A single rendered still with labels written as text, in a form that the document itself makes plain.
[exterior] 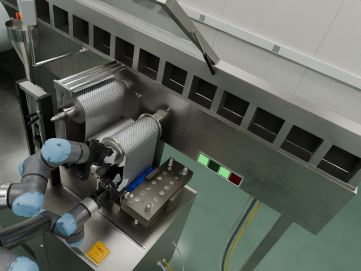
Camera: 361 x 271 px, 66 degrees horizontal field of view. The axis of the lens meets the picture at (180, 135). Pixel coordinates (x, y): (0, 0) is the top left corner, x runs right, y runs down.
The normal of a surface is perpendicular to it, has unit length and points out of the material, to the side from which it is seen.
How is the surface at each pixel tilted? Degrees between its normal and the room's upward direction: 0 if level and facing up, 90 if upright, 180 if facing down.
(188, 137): 90
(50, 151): 50
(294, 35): 90
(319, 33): 90
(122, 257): 0
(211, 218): 0
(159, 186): 0
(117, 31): 90
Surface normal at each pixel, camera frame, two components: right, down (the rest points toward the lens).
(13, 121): 0.20, -0.75
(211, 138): -0.54, 0.45
